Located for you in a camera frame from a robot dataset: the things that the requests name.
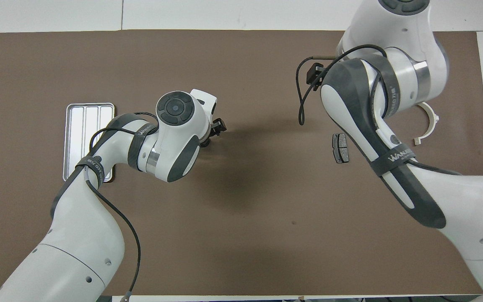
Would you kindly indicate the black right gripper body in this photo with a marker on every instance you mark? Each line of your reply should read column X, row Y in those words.
column 313, row 74

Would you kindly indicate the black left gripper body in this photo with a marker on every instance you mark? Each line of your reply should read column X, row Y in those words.
column 218, row 126

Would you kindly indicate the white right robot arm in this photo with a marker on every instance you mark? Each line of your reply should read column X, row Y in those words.
column 468, row 197

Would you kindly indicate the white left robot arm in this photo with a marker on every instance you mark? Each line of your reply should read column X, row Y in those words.
column 82, row 235

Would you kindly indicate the silver metal tray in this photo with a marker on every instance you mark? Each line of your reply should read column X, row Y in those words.
column 76, row 142

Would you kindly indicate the rectangular dark brake pad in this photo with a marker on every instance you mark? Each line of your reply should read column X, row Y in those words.
column 341, row 149

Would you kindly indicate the brown table mat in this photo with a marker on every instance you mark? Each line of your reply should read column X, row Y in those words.
column 245, row 230

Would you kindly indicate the white curved plastic bracket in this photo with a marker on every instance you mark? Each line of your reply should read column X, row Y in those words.
column 436, row 119

